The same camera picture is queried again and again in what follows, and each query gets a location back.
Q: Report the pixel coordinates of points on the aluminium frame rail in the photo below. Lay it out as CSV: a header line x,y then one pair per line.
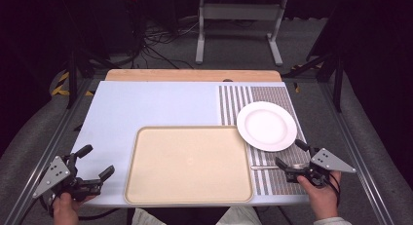
x,y
42,160
360,160

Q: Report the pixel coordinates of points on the white round plate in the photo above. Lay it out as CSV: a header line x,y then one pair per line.
x,y
266,126

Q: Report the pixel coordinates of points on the beige plastic tray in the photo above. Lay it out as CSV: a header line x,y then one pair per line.
x,y
188,165

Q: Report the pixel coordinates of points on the metal fork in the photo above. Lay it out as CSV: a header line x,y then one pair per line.
x,y
263,167

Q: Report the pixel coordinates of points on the person's left hand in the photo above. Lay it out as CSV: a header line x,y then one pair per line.
x,y
65,208

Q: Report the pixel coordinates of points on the grey striped placemat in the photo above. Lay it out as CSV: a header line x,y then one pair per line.
x,y
276,95

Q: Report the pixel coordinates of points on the white table cover sheet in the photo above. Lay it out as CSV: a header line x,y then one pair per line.
x,y
146,104

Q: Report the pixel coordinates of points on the yellow black floor tape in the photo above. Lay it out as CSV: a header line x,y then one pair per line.
x,y
61,87

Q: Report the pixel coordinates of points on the black metal stand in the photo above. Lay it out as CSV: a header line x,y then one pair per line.
x,y
337,79
72,79

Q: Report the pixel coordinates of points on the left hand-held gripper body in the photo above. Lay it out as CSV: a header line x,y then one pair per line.
x,y
53,176

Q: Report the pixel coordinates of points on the white metal stand frame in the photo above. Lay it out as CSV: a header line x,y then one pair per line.
x,y
240,11

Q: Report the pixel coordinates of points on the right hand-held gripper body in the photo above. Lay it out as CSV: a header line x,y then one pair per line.
x,y
328,162

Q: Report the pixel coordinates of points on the person's right hand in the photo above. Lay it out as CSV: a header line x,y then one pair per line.
x,y
321,199

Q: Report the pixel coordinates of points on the person's legs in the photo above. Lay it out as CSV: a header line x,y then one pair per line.
x,y
240,218

